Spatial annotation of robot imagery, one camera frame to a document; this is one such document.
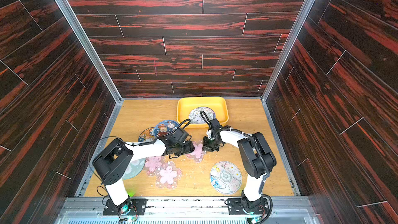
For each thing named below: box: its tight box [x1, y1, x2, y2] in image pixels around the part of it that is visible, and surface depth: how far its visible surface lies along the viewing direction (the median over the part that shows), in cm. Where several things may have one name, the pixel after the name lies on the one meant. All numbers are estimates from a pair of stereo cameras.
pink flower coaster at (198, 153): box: [186, 140, 207, 163], surface depth 92 cm
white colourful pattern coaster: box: [209, 160, 243, 195], surface depth 84 cm
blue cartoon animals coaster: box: [137, 126, 156, 143], surface depth 101 cm
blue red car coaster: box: [153, 119, 179, 138], surface depth 106 cm
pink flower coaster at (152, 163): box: [143, 155, 166, 177], surface depth 88 cm
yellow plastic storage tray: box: [176, 96, 230, 129], surface depth 114 cm
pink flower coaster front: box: [154, 160, 183, 190], surface depth 86 cm
